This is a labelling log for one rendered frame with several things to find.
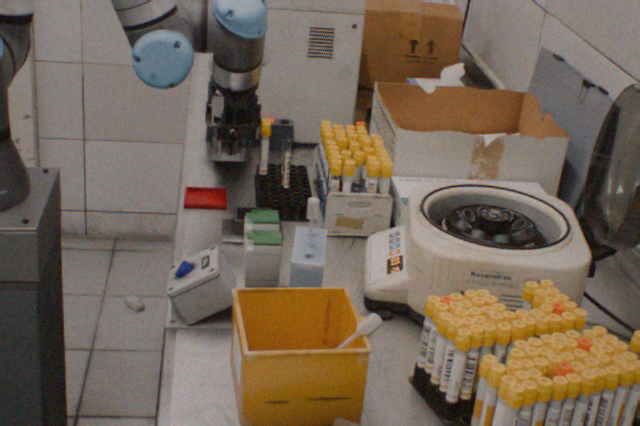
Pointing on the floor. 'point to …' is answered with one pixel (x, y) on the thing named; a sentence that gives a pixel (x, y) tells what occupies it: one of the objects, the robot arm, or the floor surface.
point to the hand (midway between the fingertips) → (231, 146)
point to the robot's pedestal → (34, 348)
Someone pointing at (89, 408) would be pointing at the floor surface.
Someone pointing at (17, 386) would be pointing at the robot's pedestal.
